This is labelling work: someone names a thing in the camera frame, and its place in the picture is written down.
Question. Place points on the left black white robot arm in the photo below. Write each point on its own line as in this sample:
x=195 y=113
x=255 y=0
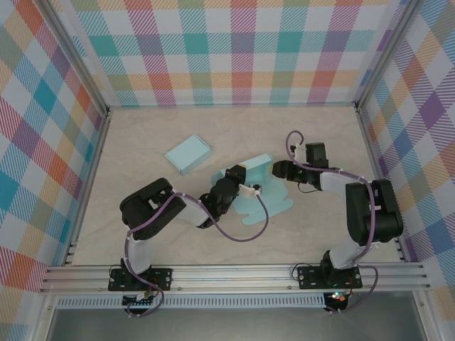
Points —
x=149 y=213

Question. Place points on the aluminium mounting rail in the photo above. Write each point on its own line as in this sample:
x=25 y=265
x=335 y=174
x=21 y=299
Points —
x=231 y=278

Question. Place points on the aluminium frame post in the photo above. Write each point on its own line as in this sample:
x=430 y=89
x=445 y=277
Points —
x=386 y=53
x=79 y=60

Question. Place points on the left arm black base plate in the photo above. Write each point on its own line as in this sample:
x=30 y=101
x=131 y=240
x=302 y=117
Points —
x=161 y=278

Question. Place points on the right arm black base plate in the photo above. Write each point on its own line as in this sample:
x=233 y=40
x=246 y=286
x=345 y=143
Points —
x=309 y=277

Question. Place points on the aluminium table edge rail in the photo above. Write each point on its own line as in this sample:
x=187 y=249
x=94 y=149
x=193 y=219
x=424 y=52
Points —
x=87 y=188
x=379 y=177

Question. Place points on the grey metal panel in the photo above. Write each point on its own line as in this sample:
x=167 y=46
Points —
x=231 y=325

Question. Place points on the light blue paper box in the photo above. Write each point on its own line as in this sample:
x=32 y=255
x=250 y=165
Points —
x=188 y=154
x=273 y=202

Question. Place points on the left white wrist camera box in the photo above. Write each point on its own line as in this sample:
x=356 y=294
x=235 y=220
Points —
x=249 y=190

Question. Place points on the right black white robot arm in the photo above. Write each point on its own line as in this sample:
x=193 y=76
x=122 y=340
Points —
x=377 y=220

